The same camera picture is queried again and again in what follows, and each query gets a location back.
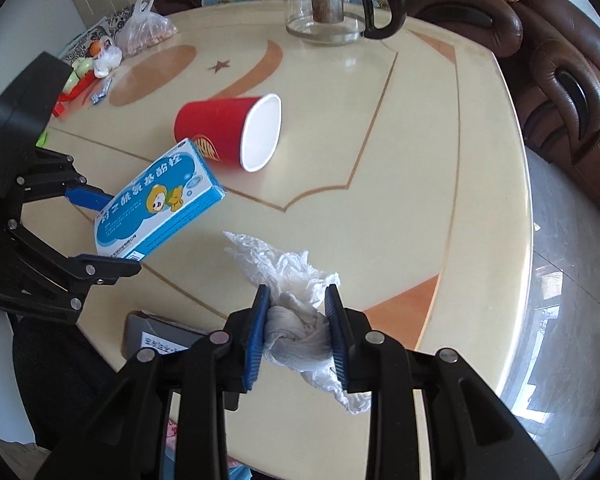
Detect red paper cup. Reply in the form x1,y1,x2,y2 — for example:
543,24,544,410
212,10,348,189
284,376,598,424
174,93,282,173

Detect white tissue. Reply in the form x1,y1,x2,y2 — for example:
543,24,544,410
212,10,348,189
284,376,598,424
222,231,373,415

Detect red plastic tray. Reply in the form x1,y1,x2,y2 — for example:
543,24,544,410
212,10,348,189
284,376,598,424
52,72,98,118

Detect blue cartoon medicine box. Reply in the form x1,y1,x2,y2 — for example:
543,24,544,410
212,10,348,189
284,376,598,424
94,139,226,261

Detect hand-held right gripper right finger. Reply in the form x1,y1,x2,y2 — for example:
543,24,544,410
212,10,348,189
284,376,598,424
324,284,561,480

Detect brown leather sofa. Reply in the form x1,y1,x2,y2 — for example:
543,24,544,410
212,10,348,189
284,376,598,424
152,0,523,58

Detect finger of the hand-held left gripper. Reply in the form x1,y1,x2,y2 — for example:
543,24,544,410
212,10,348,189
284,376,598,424
0,210,142,326
7,147,115,211

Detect black white patterned sofa cover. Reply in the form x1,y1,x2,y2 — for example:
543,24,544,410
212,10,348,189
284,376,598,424
57,5,136,66

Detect person's dark trousers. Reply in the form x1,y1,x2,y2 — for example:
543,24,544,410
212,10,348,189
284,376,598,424
10,312,131,456

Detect black box with label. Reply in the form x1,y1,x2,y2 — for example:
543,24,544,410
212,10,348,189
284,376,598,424
124,310,216,358

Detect brown leather armchair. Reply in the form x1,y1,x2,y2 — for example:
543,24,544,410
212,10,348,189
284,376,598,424
500,0,600,216

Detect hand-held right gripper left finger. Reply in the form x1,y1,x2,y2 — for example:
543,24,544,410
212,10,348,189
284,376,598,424
32,284,272,480

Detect clear plastic bag of nuts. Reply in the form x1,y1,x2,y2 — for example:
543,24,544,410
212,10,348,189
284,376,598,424
115,0,178,58

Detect glass teapot with black handle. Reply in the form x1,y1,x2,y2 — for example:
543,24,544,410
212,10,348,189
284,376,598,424
284,0,406,47

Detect small white plastic bag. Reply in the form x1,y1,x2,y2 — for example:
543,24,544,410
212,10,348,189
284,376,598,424
94,42,123,79

